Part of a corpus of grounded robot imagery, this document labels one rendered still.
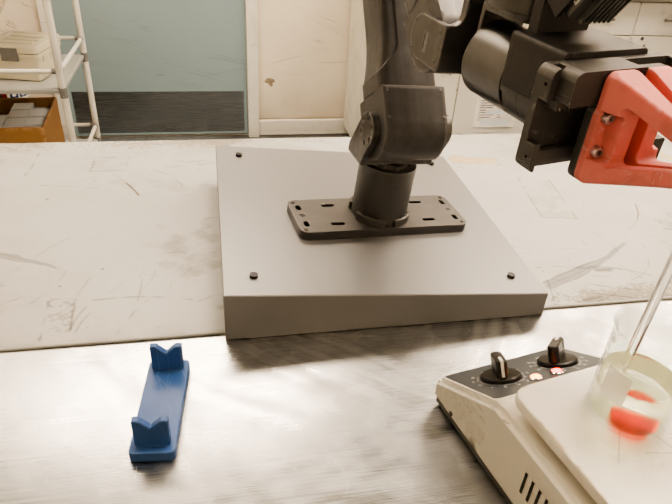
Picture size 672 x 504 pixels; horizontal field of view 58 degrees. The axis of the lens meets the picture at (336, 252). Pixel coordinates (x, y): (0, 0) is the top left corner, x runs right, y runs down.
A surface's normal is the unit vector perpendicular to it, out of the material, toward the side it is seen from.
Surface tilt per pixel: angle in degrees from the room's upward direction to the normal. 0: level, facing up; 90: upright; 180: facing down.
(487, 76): 89
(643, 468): 0
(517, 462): 90
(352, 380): 0
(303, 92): 90
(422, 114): 53
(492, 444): 90
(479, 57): 77
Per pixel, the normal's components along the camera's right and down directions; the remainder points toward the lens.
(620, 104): -0.71, 0.36
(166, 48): 0.18, 0.54
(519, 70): -0.91, 0.18
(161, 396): 0.06, -0.84
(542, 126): 0.40, 0.54
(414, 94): 0.32, -0.08
